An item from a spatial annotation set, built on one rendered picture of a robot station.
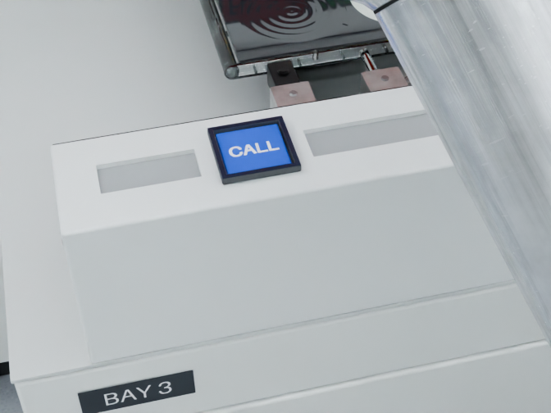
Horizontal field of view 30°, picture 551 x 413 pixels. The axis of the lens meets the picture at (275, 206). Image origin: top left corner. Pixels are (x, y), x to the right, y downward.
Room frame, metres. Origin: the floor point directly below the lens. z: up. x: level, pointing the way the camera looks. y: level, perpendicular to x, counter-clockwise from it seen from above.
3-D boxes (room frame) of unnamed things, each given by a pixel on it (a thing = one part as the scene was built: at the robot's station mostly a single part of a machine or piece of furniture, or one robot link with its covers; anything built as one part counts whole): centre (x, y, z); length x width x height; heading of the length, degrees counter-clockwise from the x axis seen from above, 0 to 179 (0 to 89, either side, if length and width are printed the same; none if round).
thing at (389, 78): (0.67, -0.10, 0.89); 0.08 x 0.03 x 0.03; 13
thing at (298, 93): (0.66, -0.02, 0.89); 0.08 x 0.03 x 0.03; 13
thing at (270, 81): (0.71, -0.01, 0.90); 0.04 x 0.02 x 0.03; 13
